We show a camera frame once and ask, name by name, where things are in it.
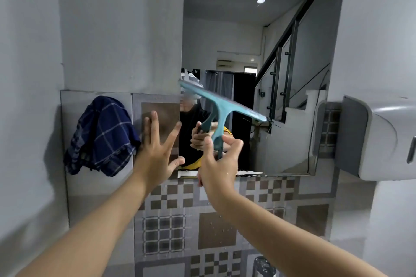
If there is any person's left hand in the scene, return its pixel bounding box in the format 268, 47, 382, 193
132, 110, 185, 187

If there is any person's right hand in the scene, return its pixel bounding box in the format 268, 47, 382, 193
197, 134, 244, 209

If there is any blue plaid cloth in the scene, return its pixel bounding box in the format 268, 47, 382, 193
63, 95, 141, 177

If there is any teal squeegee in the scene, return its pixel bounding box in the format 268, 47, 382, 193
178, 78, 269, 161

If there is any person's left forearm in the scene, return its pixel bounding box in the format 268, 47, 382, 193
16, 173, 150, 277

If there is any person's right forearm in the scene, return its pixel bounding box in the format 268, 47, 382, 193
211, 194, 387, 277

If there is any white paper towel dispenser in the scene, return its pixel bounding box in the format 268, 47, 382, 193
335, 94, 416, 182

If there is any chrome faucet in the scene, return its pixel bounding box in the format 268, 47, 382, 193
252, 255, 277, 277

